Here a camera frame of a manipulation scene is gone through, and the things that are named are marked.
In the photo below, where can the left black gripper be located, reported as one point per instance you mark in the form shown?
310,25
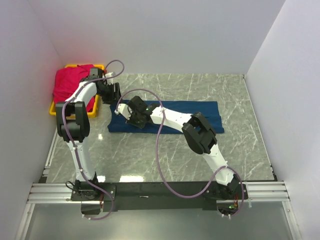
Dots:
114,96

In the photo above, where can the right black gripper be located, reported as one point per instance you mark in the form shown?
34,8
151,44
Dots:
131,122

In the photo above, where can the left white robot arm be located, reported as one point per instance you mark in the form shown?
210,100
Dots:
73,123

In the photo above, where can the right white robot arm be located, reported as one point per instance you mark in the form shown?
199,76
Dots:
198,132

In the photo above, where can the pink t shirt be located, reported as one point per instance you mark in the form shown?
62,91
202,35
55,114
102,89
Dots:
67,81

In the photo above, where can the black base beam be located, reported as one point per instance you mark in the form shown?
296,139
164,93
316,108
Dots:
153,196

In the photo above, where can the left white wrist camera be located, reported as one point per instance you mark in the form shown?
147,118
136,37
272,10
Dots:
110,75

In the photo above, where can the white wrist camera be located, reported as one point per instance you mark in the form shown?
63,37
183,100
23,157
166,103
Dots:
110,75
123,110

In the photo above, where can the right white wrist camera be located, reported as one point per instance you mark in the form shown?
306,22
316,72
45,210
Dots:
123,110

